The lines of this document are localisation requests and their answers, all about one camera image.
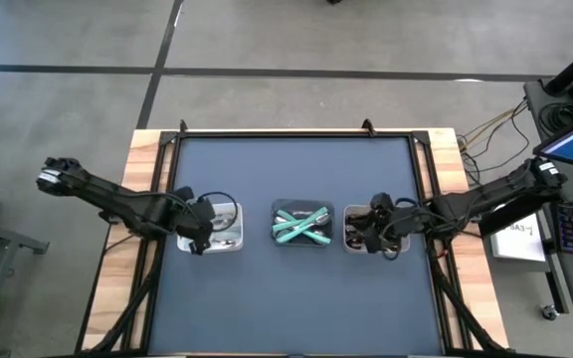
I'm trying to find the black spoon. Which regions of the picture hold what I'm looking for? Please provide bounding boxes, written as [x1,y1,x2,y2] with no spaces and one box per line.
[345,223,367,250]

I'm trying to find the white plastic bin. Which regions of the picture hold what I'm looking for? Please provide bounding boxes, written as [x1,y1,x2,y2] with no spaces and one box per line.
[342,204,411,255]
[176,202,245,255]

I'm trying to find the coiled black cable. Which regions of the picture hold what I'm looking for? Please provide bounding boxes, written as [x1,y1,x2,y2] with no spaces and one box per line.
[537,100,573,131]

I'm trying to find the tan floor cable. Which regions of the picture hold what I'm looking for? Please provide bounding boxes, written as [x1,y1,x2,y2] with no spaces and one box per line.
[458,97,529,150]

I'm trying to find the white paper sheet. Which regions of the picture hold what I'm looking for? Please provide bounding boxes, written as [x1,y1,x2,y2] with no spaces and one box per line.
[489,213,547,264]

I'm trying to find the black metal table frame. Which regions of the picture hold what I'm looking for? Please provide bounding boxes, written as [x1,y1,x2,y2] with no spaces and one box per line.
[75,118,510,358]

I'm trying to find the dark translucent plastic bin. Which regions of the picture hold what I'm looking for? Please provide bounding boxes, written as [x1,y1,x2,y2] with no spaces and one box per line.
[271,198,336,249]

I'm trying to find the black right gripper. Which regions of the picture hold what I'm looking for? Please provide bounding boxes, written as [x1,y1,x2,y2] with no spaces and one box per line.
[363,192,420,255]

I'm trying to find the blue table mat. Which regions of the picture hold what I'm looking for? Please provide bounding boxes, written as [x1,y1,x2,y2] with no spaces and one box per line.
[149,136,447,355]

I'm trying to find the black floor cable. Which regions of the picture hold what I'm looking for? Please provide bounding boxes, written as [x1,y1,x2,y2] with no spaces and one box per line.
[460,101,531,188]

